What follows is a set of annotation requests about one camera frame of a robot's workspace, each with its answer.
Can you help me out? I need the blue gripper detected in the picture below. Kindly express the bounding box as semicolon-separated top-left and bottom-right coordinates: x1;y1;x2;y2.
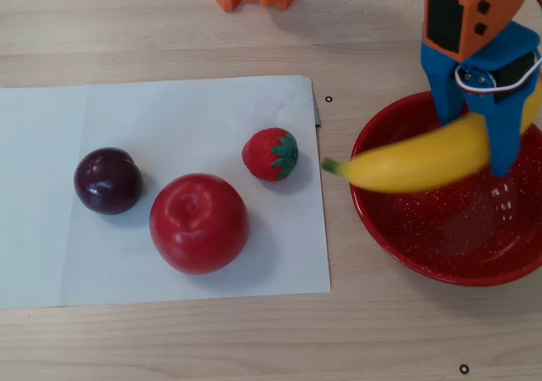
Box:
420;20;542;179

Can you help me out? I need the yellow toy banana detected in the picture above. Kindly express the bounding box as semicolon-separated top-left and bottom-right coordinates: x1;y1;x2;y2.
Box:
321;97;542;195

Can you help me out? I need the red speckled bowl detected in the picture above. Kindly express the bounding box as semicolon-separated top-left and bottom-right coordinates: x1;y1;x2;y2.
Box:
349;91;542;288

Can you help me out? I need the red toy strawberry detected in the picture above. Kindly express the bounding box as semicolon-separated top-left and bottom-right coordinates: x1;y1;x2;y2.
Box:
241;127;300;182

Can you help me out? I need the white paper sheet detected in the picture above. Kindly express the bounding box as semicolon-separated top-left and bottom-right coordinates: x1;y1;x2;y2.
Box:
0;75;332;310

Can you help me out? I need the red toy apple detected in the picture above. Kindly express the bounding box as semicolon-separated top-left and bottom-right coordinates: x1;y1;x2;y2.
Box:
148;173;250;275

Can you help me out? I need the dark purple toy plum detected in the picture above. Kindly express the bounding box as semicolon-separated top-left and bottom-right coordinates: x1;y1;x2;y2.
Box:
73;146;144;216

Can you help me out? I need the white red black servo cable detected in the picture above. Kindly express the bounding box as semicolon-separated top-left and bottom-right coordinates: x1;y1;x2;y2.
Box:
454;0;542;99

